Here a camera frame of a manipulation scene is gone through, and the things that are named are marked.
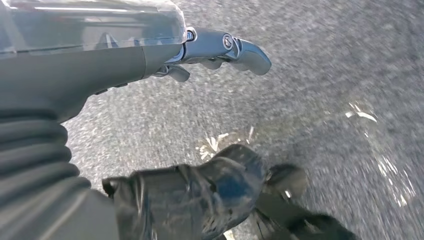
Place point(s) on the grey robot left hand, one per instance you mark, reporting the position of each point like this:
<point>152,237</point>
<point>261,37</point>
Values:
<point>66,66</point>

